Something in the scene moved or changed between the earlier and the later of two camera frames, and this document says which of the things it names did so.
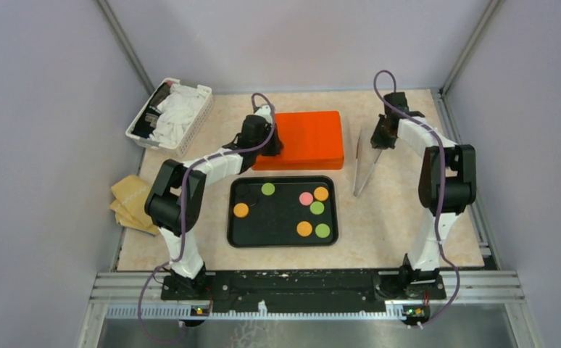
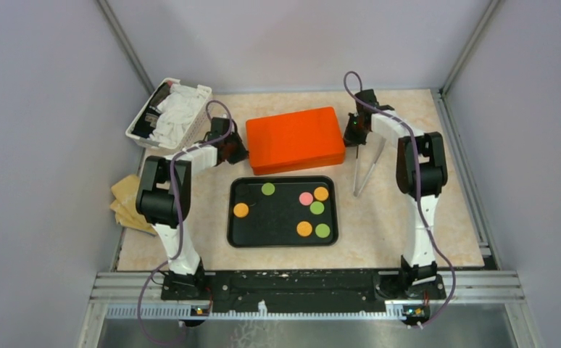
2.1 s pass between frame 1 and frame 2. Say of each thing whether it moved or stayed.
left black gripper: moved
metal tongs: stayed
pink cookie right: stayed
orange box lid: stayed
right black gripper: moved
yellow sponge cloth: stayed
